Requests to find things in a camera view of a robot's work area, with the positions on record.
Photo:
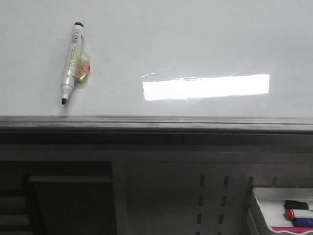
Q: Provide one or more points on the white black-tipped whiteboard marker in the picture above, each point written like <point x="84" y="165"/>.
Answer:
<point x="77" y="66"/>

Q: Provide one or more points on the white whiteboard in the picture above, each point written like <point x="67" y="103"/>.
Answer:
<point x="211" y="58"/>

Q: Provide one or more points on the white pegboard panel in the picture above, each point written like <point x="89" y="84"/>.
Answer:
<point x="189" y="198"/>

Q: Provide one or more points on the dark rectangular panel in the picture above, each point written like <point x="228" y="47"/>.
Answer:
<point x="70" y="205"/>

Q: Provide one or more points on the white plastic tray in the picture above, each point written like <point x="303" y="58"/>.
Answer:
<point x="267" y="209"/>

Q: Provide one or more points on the black marker in tray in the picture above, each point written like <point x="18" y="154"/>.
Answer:
<point x="295" y="205"/>

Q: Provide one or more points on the red-capped marker in tray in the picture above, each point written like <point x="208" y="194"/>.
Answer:
<point x="292" y="214"/>

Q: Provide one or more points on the blue marker in tray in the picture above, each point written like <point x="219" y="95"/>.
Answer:
<point x="303" y="222"/>

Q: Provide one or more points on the pink eraser in tray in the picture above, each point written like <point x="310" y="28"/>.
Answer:
<point x="297" y="230"/>

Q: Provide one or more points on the grey whiteboard frame ledge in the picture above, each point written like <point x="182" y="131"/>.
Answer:
<point x="257" y="131"/>

